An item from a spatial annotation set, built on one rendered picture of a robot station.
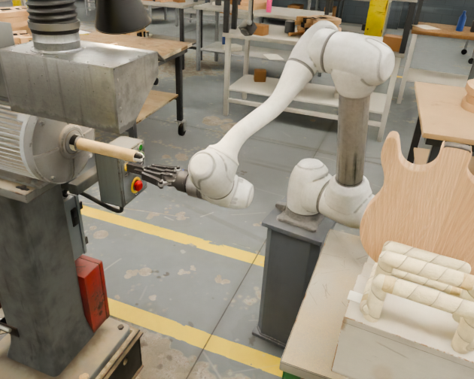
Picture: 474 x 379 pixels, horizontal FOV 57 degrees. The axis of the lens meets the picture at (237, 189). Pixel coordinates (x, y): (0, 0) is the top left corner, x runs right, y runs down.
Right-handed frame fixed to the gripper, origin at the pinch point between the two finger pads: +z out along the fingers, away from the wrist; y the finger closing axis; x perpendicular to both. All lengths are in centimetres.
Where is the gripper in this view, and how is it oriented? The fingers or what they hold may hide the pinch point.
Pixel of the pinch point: (136, 168)
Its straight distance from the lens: 151.0
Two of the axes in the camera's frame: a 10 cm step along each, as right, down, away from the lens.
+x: 0.5, -8.6, -5.0
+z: -9.3, -2.2, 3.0
